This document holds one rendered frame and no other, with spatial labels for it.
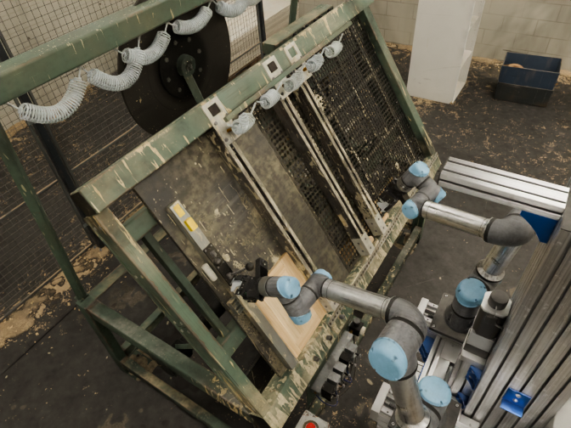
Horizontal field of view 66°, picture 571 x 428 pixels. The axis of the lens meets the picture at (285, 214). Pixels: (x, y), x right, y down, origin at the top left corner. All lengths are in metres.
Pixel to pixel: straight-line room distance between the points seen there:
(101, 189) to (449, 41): 4.57
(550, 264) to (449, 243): 2.68
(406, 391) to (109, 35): 1.73
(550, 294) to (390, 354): 0.46
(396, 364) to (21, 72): 1.58
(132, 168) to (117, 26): 0.68
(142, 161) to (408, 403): 1.21
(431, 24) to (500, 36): 1.62
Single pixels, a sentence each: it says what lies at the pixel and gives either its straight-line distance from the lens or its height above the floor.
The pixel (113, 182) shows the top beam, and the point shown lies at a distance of 1.61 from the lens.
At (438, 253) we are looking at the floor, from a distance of 3.86.
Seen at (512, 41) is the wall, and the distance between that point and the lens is 6.92.
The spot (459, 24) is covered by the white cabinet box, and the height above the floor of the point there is 0.94.
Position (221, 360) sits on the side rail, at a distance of 1.87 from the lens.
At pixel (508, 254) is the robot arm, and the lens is 1.97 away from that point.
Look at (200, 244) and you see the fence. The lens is 1.80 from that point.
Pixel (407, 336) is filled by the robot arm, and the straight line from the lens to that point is 1.37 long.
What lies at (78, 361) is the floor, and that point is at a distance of 3.61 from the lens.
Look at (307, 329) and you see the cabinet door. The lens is 2.22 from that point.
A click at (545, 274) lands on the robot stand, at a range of 1.35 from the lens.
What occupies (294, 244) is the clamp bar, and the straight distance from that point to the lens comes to 2.08.
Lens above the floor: 2.82
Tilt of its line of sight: 43 degrees down
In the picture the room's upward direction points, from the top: 5 degrees counter-clockwise
